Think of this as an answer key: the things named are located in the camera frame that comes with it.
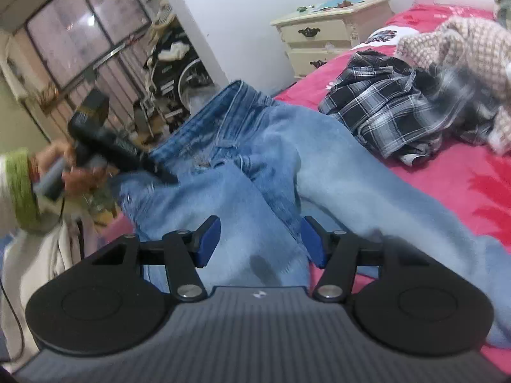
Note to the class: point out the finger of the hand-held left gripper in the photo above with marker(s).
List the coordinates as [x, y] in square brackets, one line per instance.
[159, 172]

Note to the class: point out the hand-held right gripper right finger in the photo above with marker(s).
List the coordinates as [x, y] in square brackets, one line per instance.
[313, 243]

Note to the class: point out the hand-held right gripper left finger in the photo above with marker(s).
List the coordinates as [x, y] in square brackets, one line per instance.
[209, 243]

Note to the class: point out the blue denim jeans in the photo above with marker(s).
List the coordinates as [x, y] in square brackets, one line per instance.
[259, 135]

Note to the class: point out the person's left forearm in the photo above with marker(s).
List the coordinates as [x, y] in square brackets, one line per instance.
[18, 185]

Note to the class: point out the person's left hand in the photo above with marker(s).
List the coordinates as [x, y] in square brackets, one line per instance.
[86, 180]

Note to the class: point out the black wheelchair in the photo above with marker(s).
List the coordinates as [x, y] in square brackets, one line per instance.
[179, 68]

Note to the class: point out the barred window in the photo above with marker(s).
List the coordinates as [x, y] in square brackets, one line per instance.
[80, 28]

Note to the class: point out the person's white jacket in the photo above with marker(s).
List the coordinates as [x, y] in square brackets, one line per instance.
[36, 279]

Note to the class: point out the pink floral blanket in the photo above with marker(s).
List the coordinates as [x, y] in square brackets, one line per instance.
[459, 183]

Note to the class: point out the black white plaid shirt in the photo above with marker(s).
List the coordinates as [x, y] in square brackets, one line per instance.
[379, 99]

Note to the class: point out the cream wooden nightstand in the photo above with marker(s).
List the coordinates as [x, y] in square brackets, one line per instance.
[319, 32]

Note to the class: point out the white cloth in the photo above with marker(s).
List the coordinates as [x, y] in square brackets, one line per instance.
[502, 131]

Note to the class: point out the blue paper item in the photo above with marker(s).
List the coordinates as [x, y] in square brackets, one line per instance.
[335, 0]

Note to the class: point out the beige knit sweater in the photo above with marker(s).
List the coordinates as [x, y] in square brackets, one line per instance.
[459, 44]

